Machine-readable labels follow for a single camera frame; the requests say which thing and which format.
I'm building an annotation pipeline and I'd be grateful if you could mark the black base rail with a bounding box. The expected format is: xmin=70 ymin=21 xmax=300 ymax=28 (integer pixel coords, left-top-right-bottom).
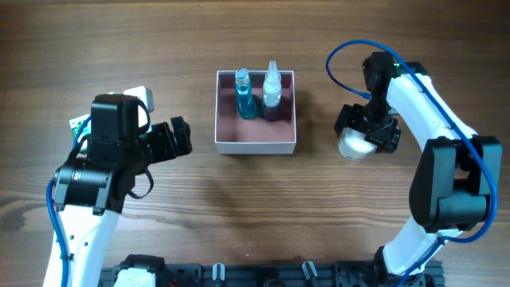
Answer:
xmin=97 ymin=261 xmax=445 ymax=287

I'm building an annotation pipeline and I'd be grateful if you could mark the green white soap box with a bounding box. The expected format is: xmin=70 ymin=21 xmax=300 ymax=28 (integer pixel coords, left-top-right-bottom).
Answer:
xmin=69 ymin=114 xmax=92 ymax=147

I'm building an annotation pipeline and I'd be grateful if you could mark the left blue cable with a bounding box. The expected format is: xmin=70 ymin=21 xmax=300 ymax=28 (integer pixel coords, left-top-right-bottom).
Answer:
xmin=45 ymin=115 xmax=93 ymax=287

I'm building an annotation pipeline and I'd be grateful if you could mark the white box with pink interior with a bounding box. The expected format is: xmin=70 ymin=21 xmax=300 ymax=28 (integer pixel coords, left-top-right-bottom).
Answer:
xmin=214 ymin=70 xmax=297 ymax=155

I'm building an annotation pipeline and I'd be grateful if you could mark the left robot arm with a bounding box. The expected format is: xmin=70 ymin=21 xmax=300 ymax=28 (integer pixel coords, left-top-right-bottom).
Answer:
xmin=43 ymin=94 xmax=192 ymax=286

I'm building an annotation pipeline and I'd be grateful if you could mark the cotton swab round container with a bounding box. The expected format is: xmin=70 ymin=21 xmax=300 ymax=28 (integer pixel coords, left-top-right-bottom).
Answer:
xmin=339 ymin=128 xmax=377 ymax=160

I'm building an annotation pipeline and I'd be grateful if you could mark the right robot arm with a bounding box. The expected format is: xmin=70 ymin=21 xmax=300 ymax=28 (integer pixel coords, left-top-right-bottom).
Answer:
xmin=334 ymin=52 xmax=503 ymax=285

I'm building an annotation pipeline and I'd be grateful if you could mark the clear spray bottle blue label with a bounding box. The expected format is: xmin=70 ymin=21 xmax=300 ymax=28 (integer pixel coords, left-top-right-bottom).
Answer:
xmin=263 ymin=61 xmax=282 ymax=122

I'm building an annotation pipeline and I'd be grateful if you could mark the blue cable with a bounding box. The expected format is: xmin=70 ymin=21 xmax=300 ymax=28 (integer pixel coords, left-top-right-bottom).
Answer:
xmin=45 ymin=115 xmax=93 ymax=287
xmin=325 ymin=38 xmax=499 ymax=287

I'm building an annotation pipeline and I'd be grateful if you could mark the teal mouthwash bottle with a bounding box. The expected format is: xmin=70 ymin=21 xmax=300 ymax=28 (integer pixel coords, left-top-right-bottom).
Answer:
xmin=235 ymin=68 xmax=257 ymax=120

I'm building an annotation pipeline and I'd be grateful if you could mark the right blue cable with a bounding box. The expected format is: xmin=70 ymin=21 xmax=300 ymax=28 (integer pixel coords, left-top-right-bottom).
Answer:
xmin=325 ymin=38 xmax=499 ymax=287

